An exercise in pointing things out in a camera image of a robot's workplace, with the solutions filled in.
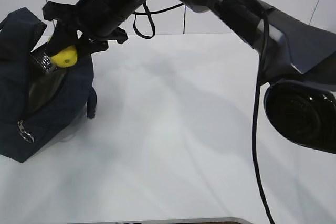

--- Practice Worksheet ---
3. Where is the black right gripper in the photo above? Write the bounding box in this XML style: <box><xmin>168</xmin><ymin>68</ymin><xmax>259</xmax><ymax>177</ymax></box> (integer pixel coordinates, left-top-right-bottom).
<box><xmin>43</xmin><ymin>0</ymin><xmax>128</xmax><ymax>59</ymax></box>

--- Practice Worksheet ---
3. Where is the dark navy lunch bag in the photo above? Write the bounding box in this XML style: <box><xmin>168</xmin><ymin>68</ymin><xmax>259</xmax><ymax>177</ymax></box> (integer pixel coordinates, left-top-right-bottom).
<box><xmin>1</xmin><ymin>7</ymin><xmax>97</xmax><ymax>163</ymax></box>

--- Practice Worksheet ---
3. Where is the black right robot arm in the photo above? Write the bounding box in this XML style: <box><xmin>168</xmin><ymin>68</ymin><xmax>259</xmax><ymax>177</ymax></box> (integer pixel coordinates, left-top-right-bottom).
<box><xmin>43</xmin><ymin>0</ymin><xmax>335</xmax><ymax>153</ymax></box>

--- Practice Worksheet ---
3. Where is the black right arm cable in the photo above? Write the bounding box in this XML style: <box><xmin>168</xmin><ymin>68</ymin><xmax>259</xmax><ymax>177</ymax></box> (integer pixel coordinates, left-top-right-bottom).
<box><xmin>133</xmin><ymin>0</ymin><xmax>276</xmax><ymax>224</ymax></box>

